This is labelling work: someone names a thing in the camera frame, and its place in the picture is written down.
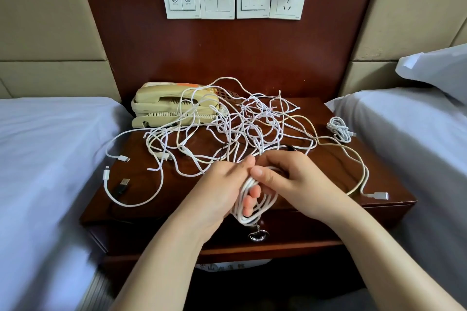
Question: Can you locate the person's right hand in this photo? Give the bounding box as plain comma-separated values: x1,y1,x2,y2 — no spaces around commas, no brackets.
243,149,355,224

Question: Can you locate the person's left hand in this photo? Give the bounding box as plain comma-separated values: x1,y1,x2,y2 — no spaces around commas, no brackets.
179,155,258,239

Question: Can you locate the cream cable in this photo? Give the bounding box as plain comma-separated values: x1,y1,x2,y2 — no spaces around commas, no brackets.
314,136,369,197

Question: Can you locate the dark wooden drawer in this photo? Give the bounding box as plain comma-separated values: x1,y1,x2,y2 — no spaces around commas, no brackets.
106,212,398,259

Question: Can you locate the tangle of white cables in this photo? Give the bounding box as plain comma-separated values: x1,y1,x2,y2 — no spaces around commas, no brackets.
142,76,390,201

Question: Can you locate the person's right forearm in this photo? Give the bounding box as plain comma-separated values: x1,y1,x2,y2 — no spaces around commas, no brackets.
328,194,464,311

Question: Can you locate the person's left forearm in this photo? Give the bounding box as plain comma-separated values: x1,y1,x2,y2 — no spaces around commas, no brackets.
109,216,220,311

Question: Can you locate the wooden nightstand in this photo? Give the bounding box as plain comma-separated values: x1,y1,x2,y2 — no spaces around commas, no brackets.
80,96,418,311

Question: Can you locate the white crumpled bag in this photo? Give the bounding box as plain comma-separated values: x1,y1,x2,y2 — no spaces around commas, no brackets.
196,259,271,273

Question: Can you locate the small black usb plug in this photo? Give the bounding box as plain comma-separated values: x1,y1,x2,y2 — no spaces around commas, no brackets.
113,178,132,197

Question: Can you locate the right bed white sheet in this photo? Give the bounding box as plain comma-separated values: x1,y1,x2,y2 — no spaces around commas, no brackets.
324,87,467,308

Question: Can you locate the bed white sheet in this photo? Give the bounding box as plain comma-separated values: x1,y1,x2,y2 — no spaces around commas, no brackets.
324,87,467,308
0,97,132,311

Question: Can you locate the left bed white sheet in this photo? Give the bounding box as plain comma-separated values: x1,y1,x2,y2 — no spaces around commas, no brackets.
0,97,132,311

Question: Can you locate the white pillow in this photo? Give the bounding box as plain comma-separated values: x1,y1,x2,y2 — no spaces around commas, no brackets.
396,43,467,106

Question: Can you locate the beige padded headboard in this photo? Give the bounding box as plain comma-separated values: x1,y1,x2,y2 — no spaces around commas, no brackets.
0,0,121,100
339,0,467,97

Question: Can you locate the metal ring drawer handle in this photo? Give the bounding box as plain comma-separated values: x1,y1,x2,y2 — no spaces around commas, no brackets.
248,224,269,242

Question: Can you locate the beige corded telephone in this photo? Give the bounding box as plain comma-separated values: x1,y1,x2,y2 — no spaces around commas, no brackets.
131,82,226,129

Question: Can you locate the dark wooden wall panel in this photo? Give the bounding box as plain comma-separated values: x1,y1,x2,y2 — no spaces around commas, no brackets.
73,0,384,104

